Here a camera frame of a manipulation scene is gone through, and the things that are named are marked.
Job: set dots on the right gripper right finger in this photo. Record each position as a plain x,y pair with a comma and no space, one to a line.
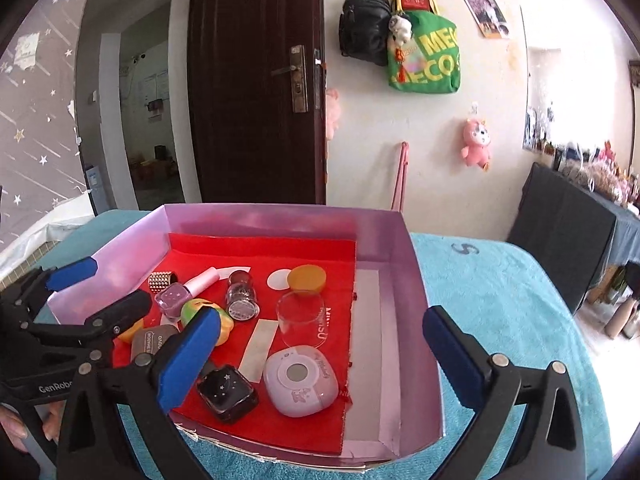
549,443

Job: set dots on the white plush keychain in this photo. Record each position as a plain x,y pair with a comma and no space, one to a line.
400,30

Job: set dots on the pink white round device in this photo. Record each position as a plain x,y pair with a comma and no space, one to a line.
300,381

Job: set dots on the black square bottle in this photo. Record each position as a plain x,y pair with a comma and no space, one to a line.
227,393

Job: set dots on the brown earbuds case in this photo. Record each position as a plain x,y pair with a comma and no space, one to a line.
150,340

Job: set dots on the large orange round soap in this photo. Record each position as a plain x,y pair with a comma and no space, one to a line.
307,278

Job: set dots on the dark brown wooden door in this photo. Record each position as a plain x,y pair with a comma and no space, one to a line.
249,145

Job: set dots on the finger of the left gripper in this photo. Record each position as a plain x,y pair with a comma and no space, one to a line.
106,324
33,290

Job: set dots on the green tote bag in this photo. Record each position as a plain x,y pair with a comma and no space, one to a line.
430,62

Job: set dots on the teal star blanket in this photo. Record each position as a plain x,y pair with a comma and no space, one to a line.
494,291

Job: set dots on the pink plush toy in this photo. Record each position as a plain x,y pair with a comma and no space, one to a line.
476,139

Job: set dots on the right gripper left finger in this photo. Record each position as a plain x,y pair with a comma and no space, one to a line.
93,442

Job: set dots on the pink hanging stick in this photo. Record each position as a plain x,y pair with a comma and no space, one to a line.
400,185

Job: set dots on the black backpack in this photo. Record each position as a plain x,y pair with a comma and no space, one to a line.
363,30

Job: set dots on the clear glass cup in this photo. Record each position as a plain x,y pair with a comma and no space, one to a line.
302,319

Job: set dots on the wall photo poster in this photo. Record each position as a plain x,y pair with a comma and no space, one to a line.
489,18

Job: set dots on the red paper liner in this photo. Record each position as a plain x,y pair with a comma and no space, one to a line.
251,342

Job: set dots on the brass door handle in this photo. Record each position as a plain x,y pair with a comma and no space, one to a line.
296,69

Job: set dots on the pink nail polish bottle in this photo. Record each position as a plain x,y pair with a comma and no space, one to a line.
176,295

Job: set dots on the dark side table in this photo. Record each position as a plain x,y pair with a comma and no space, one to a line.
574,234

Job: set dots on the purple cardboard tray box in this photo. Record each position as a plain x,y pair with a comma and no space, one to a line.
395,399

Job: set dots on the small orange soap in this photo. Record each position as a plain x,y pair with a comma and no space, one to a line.
128,335

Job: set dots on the person's left hand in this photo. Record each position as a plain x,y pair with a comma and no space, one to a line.
17,431

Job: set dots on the glitter jar red cap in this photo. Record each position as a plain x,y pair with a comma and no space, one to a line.
241,300

